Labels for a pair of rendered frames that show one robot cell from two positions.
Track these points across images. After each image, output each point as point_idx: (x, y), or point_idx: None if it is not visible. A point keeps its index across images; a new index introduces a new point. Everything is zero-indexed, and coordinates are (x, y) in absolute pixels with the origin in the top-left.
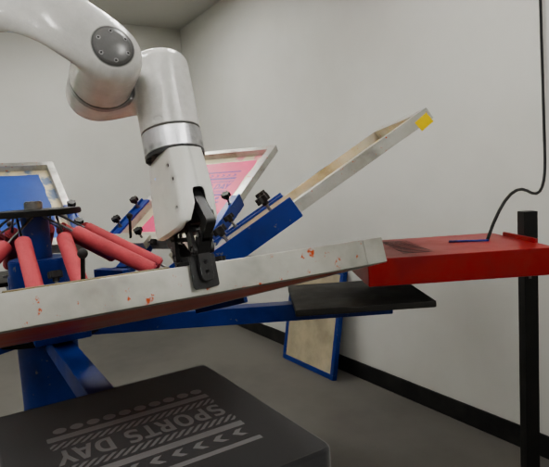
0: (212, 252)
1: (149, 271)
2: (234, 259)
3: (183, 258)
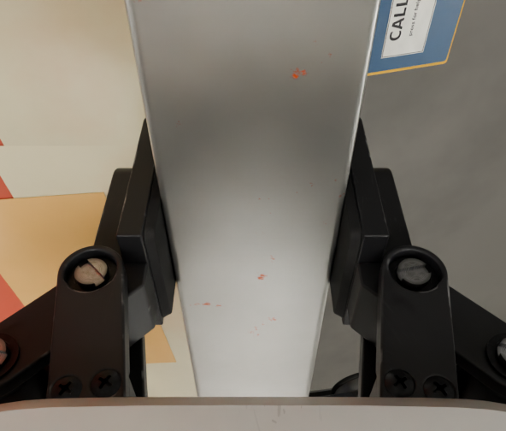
0: (408, 247)
1: (312, 374)
2: (367, 70)
3: (154, 318)
